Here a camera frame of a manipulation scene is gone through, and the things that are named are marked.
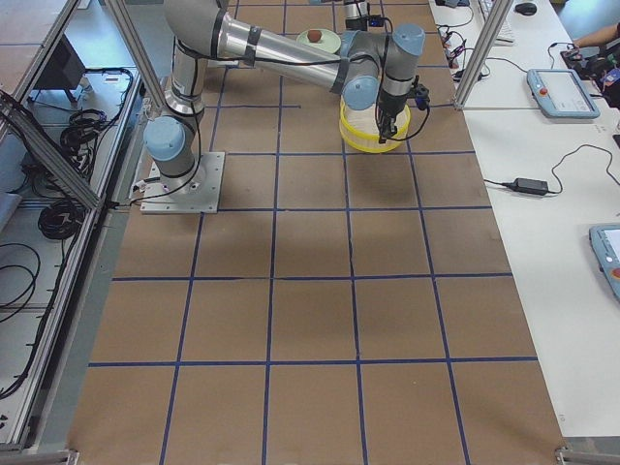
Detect coiled black cables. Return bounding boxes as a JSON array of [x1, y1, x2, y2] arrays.
[[37, 200, 85, 241]]

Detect light green plate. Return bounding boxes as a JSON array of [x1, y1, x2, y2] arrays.
[[295, 28, 341, 54]]

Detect white keyboard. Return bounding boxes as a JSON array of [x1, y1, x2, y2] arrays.
[[478, 0, 515, 47]]

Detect blue teach pendant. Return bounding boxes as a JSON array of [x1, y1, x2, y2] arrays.
[[526, 69, 600, 119], [589, 224, 620, 299]]

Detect lower blue teach pendant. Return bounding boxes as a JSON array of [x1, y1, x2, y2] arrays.
[[589, 224, 620, 299]]

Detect black computer mouse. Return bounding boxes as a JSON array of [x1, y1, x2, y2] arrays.
[[513, 2, 538, 16]]

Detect black power adapter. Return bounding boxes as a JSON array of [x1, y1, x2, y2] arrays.
[[502, 177, 550, 196]]

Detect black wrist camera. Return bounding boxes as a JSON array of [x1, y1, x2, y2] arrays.
[[412, 83, 430, 110]]

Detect brown bun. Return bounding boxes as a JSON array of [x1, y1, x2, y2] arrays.
[[306, 29, 323, 43]]

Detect small circuit boards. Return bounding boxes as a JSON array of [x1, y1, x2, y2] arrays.
[[437, 25, 467, 82]]

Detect aluminium frame post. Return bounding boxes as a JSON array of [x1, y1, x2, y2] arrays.
[[454, 25, 495, 109]]

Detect upper blue teach pendant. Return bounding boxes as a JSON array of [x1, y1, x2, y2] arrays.
[[526, 69, 600, 119]]

